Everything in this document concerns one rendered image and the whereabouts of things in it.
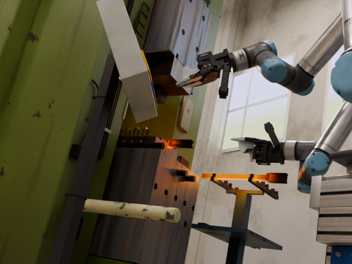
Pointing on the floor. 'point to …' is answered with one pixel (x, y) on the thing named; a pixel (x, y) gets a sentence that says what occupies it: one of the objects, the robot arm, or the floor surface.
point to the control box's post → (85, 165)
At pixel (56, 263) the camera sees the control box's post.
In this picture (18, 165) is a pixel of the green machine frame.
